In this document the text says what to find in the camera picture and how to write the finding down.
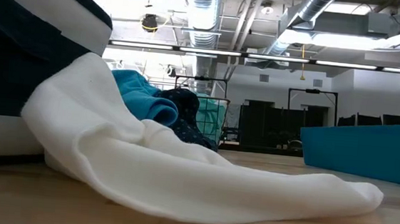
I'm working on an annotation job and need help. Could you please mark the silver round air duct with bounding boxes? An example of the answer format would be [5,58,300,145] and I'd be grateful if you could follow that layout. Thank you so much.
[261,0,341,62]
[175,0,226,95]

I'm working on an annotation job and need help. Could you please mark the black background rig frame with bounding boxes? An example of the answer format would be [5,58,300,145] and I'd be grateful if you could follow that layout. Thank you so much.
[285,87,340,128]

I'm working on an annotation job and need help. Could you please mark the black monitor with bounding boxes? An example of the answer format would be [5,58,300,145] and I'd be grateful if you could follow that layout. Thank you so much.
[381,113,400,127]
[337,113,358,128]
[356,113,384,128]

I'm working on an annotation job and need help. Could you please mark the black partition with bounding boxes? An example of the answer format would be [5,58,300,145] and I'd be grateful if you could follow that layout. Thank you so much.
[235,98,331,159]

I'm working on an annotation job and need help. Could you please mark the navy white fabric bin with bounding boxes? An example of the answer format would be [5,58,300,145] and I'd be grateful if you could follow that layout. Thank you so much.
[0,0,116,176]

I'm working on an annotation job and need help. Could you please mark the round ceiling fixture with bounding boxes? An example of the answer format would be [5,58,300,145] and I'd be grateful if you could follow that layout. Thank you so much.
[260,0,275,16]

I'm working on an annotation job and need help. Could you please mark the yellow hanging cord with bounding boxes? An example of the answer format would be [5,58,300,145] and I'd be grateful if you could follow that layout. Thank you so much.
[297,44,309,82]

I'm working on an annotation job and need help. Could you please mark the blue plastic bin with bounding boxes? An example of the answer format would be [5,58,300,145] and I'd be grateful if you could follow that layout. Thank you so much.
[295,113,400,188]

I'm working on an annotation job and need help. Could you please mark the white cloth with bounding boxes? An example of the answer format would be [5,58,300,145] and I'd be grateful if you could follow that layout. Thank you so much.
[13,47,394,224]

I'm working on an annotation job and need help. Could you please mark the turquoise drawstring cloth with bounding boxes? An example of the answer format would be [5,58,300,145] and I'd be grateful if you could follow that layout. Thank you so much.
[193,92,228,146]

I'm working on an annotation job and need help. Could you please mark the blue fleece cloth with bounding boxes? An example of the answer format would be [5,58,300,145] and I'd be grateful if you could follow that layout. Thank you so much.
[107,68,183,128]

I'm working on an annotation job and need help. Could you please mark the LED light bar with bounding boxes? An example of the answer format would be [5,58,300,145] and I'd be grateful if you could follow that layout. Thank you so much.
[106,39,400,75]

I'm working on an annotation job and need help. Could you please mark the navy dotted cloth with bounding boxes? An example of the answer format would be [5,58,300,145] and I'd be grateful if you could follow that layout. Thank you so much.
[149,86,224,153]

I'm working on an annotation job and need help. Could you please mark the black ceiling cable reel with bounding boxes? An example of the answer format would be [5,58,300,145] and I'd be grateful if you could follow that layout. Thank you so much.
[140,12,161,34]

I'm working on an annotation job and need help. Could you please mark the brown wire basket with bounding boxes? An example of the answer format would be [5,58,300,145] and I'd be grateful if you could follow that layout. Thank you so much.
[190,94,232,148]

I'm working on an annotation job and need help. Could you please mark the grey rectangular air duct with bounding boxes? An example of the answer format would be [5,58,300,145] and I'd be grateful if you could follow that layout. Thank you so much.
[276,5,398,53]

